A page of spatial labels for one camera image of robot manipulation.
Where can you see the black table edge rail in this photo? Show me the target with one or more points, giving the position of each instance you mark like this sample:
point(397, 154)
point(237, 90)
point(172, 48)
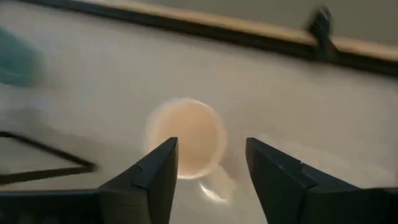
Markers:
point(217, 28)

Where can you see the cream ceramic mug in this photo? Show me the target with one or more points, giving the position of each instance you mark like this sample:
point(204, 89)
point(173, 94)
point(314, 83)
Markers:
point(196, 130)

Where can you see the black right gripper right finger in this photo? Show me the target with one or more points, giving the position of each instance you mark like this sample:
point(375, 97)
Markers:
point(280, 193)

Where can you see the wooden shelf with black frame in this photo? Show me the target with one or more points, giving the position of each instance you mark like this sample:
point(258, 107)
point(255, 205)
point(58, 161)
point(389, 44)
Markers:
point(46, 151)

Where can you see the black clamp bracket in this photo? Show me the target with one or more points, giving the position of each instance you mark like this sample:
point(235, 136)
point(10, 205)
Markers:
point(321, 34)

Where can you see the teal cup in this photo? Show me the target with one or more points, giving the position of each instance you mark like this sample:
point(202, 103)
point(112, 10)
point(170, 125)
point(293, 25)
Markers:
point(15, 59)

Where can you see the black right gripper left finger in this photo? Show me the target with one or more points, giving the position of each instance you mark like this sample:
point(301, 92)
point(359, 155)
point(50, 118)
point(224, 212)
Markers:
point(149, 193)

